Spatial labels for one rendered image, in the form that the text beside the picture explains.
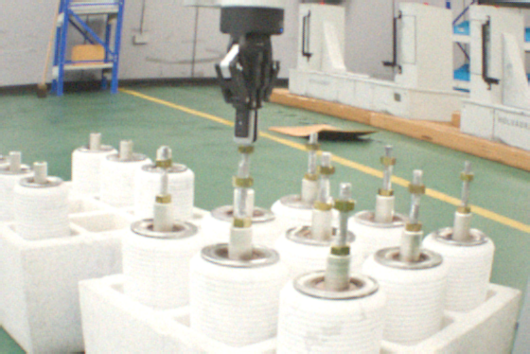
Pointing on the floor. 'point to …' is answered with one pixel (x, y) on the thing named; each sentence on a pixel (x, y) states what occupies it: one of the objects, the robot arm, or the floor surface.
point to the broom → (47, 61)
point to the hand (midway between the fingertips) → (246, 125)
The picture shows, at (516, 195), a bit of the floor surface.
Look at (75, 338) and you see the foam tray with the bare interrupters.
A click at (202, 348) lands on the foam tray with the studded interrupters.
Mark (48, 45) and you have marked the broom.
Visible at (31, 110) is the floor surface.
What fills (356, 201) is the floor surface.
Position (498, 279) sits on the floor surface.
